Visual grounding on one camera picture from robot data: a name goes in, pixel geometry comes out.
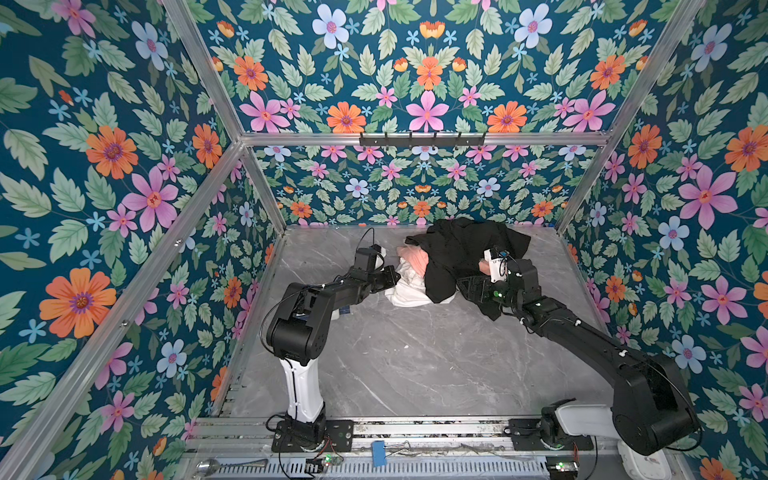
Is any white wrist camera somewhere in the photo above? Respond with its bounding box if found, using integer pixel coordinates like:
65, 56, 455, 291
480, 248, 510, 283
371, 244, 386, 270

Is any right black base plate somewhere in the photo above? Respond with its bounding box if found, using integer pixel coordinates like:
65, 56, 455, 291
505, 417, 595, 451

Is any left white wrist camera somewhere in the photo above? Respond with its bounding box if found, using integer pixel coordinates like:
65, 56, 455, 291
371, 244, 386, 270

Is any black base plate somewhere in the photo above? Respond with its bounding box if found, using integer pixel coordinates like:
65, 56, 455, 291
271, 418, 355, 453
505, 417, 595, 451

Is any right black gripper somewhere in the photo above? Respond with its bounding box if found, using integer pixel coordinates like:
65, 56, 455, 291
458, 272, 522, 312

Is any black hook rail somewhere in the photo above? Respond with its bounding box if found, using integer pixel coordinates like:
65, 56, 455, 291
358, 132, 486, 148

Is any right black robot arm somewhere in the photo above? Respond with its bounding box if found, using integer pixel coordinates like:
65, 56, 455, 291
457, 260, 703, 456

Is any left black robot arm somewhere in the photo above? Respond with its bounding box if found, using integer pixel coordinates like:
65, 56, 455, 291
263, 244, 400, 449

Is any white cloth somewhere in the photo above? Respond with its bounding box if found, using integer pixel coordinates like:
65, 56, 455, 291
384, 261, 434, 308

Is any white round-cornered box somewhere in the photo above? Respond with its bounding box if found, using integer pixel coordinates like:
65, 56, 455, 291
617, 440, 672, 480

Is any metal spoon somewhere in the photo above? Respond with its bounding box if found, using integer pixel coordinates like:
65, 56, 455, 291
193, 458, 269, 479

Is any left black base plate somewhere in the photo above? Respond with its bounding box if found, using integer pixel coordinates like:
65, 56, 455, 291
271, 418, 355, 453

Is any black cloth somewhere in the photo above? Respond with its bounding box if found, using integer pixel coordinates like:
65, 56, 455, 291
405, 218, 531, 303

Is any blue tape piece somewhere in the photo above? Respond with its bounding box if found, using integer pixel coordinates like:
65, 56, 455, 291
371, 440, 387, 468

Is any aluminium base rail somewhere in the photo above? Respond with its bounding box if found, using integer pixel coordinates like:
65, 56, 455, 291
179, 415, 691, 480

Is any pink printed cloth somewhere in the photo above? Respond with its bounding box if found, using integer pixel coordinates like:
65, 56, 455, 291
397, 245, 429, 277

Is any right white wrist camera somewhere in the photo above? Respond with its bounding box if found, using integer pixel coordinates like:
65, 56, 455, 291
480, 248, 510, 283

